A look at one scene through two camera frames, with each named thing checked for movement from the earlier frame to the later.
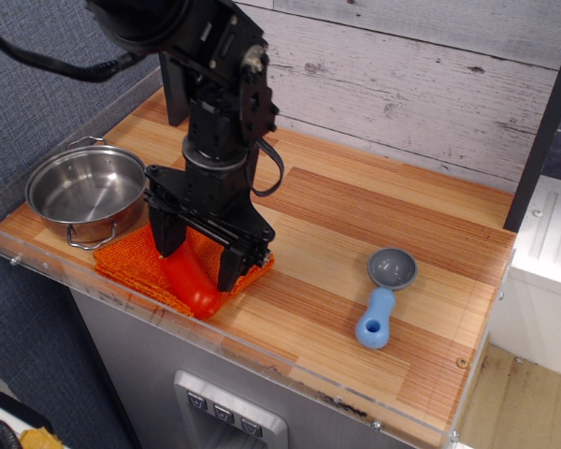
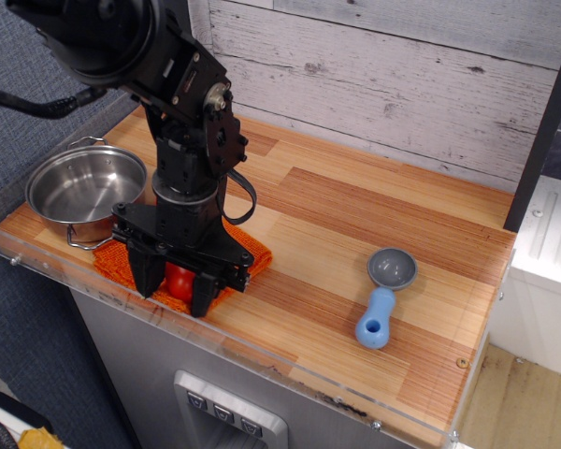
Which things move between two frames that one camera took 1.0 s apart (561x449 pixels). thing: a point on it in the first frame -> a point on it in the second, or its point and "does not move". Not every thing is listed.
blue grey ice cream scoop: [392, 269] does not move
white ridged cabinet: [539, 312] does not move
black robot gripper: [215, 195] -> [188, 219]
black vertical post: [540, 149] does not move
